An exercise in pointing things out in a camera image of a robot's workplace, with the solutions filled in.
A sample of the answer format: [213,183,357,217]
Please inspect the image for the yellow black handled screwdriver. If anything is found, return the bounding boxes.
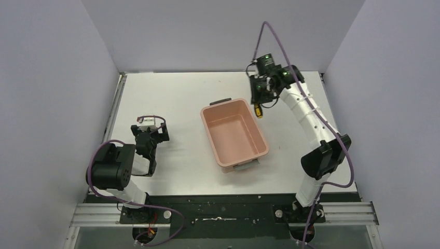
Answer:
[254,104,263,118]

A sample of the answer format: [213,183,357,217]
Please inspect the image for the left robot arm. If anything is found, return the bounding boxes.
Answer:
[86,122,170,223]

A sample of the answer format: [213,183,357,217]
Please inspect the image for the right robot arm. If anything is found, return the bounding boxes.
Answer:
[248,54,351,223]

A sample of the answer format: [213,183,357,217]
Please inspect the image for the pink plastic bin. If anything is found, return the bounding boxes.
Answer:
[200,98,269,173]

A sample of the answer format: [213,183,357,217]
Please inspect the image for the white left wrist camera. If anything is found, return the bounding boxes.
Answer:
[137,115,157,131]

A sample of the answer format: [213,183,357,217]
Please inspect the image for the aluminium left side rail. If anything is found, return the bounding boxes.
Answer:
[102,73,127,142]

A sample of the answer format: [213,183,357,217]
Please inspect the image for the aluminium front rail frame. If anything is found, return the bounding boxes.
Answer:
[64,199,383,248]

